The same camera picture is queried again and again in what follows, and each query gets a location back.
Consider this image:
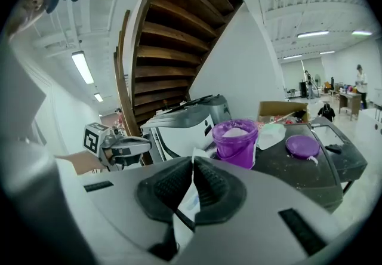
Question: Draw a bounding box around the purple round lid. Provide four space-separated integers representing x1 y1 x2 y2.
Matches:
285 134 321 160

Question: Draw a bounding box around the person's white shirt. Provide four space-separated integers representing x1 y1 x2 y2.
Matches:
0 30 57 143

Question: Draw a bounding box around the white and grey washing machine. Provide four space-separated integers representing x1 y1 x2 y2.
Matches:
140 105 215 167

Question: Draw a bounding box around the brown wooden desk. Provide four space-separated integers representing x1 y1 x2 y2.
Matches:
338 92 362 122

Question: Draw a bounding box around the white plastic spoon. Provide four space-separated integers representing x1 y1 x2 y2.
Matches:
174 146 216 229

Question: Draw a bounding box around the person's left hand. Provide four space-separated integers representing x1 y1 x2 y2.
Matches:
104 147 116 166

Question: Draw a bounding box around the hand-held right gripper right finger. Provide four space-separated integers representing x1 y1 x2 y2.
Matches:
193 156 344 265

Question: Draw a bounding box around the brown cardboard box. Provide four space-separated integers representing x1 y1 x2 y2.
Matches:
257 101 310 125

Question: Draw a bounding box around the dark wooden staircase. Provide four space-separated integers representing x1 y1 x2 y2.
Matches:
113 0 244 139

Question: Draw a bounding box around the purple plastic bucket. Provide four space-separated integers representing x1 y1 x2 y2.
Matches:
211 119 259 170

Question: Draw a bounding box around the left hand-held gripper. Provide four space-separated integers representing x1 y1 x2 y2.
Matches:
82 121 153 172

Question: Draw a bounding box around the grey rounded appliance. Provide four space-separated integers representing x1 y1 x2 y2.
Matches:
205 95 232 124

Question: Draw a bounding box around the standing fan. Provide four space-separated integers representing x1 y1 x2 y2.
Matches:
313 74 322 97

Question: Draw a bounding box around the black bag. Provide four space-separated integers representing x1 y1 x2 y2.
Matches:
317 102 337 123

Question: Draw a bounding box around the person's left forearm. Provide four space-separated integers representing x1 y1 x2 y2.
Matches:
55 150 104 175

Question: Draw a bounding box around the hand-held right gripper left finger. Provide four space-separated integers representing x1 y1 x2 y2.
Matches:
74 156 194 265

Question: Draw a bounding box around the black washing machine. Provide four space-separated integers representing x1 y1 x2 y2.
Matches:
205 116 368 214

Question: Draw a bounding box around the white box appliance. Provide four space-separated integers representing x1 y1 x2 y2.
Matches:
356 107 382 152

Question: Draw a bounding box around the person's head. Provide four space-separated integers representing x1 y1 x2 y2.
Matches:
5 0 57 38

